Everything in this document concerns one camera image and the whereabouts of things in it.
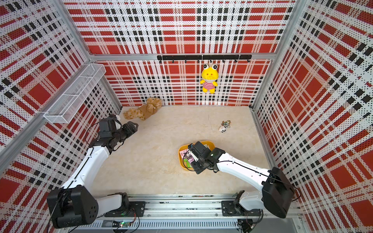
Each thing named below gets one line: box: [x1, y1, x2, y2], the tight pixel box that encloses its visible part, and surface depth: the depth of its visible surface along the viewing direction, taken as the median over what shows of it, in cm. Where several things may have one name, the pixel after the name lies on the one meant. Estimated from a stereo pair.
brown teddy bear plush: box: [123, 97, 163, 121], surface depth 109 cm
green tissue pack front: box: [183, 159, 192, 168], surface depth 90 cm
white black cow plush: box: [218, 125, 228, 134], surface depth 107 cm
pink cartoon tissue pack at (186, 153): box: [179, 148, 194, 159], surface depth 90 cm
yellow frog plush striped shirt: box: [200, 63, 219, 95], surface depth 95 cm
